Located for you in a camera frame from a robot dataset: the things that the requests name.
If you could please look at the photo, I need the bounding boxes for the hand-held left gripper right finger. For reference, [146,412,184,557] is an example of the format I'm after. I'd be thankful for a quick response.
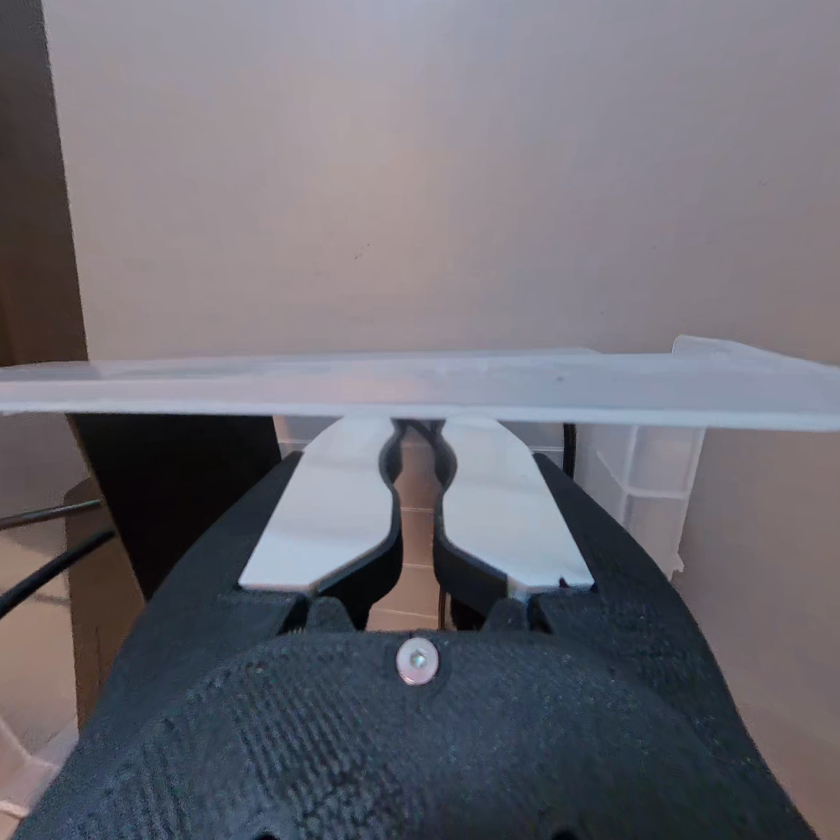
[433,416,596,601]

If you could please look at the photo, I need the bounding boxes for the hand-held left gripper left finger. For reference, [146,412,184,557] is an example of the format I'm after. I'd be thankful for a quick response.
[238,416,403,592]

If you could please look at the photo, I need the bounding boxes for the clear plastic bin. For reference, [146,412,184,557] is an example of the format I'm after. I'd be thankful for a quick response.
[0,335,840,821]

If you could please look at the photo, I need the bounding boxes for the thick black hub cable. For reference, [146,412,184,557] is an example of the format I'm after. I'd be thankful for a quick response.
[0,497,117,619]

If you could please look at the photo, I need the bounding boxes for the black bin divider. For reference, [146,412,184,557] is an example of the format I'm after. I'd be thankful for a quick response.
[69,413,284,601]

